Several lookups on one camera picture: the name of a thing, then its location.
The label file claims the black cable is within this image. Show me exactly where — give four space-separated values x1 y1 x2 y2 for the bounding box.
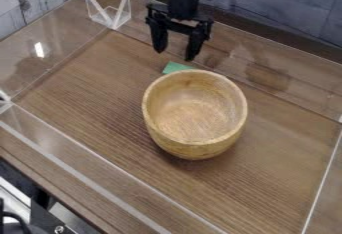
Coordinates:
0 211 32 234

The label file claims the wooden bowl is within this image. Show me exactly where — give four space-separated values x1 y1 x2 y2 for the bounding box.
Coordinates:
142 69 248 160

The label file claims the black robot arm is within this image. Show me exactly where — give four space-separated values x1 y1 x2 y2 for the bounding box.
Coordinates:
146 0 214 61

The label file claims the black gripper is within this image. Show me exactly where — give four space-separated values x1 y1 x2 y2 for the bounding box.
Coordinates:
146 3 214 61

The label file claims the black metal mount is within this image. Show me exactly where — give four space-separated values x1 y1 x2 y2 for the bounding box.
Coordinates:
29 200 77 234

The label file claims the green flat object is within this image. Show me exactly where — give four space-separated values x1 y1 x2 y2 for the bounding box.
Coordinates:
162 61 192 74

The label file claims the clear acrylic corner bracket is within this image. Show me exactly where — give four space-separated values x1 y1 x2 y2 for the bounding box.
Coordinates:
85 0 131 30

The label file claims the clear acrylic tray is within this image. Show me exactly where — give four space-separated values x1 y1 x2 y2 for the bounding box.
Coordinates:
0 0 342 234

